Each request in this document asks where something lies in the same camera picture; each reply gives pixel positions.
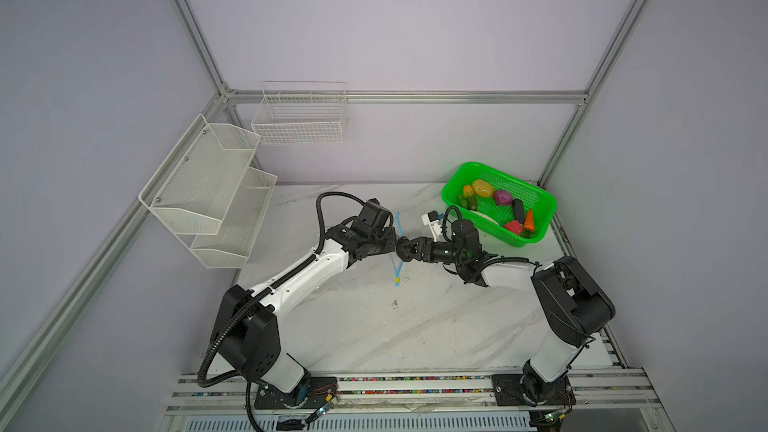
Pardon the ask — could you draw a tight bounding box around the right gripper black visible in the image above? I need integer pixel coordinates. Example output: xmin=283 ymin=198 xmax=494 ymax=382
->
xmin=399 ymin=239 xmax=465 ymax=266

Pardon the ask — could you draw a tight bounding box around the clear zip bag blue zipper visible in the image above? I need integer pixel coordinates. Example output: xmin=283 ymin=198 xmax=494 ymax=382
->
xmin=358 ymin=213 xmax=404 ymax=288

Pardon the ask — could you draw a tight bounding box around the purple onion toy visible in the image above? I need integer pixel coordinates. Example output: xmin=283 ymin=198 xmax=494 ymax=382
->
xmin=492 ymin=189 xmax=514 ymax=206

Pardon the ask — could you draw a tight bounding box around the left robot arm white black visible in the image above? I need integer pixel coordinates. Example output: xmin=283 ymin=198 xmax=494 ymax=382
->
xmin=197 ymin=223 xmax=405 ymax=401

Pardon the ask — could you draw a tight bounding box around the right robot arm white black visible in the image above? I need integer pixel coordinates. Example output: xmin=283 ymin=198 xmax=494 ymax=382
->
xmin=396 ymin=219 xmax=616 ymax=406

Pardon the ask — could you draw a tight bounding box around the yellow lemon toy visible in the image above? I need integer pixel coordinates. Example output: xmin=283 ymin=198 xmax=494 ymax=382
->
xmin=471 ymin=179 xmax=495 ymax=198

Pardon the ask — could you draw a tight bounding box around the red pepper toy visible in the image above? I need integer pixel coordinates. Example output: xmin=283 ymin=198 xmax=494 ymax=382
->
xmin=504 ymin=220 xmax=524 ymax=236

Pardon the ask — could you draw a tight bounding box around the green plastic basket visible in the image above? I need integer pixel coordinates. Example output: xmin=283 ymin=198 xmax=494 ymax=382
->
xmin=442 ymin=162 xmax=558 ymax=247

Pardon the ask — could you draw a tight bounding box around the orange carrot toy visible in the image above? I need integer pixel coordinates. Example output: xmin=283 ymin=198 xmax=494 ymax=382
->
xmin=523 ymin=209 xmax=536 ymax=232

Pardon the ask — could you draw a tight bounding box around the white mesh lower shelf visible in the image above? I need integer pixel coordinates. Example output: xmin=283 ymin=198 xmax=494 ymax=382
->
xmin=191 ymin=167 xmax=277 ymax=269

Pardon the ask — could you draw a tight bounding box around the white mesh shelf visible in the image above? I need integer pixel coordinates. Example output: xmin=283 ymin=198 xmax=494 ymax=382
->
xmin=191 ymin=167 xmax=277 ymax=269
xmin=138 ymin=115 xmax=260 ymax=236

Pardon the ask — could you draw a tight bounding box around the white mesh upper shelf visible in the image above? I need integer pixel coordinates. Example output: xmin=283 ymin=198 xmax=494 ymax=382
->
xmin=138 ymin=115 xmax=260 ymax=236

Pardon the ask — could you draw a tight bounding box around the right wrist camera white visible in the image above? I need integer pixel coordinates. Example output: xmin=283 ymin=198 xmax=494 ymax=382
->
xmin=421 ymin=210 xmax=444 ymax=240

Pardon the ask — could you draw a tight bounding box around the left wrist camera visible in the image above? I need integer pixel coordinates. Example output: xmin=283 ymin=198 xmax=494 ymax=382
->
xmin=352 ymin=198 xmax=392 ymax=238

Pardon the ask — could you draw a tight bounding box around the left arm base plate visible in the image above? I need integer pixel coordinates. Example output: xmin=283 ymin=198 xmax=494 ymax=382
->
xmin=250 ymin=376 xmax=338 ymax=411

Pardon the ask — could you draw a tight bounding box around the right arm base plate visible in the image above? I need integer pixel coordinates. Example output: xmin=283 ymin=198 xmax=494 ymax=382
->
xmin=491 ymin=372 xmax=576 ymax=407

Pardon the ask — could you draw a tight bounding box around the white wire wall basket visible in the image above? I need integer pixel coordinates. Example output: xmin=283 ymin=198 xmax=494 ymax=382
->
xmin=251 ymin=81 xmax=348 ymax=146

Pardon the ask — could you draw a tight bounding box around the black corrugated cable hose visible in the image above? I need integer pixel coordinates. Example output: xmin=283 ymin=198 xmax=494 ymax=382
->
xmin=196 ymin=191 xmax=367 ymax=432

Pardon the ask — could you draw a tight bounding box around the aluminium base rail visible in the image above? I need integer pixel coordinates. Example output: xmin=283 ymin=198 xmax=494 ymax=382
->
xmin=165 ymin=368 xmax=663 ymax=416

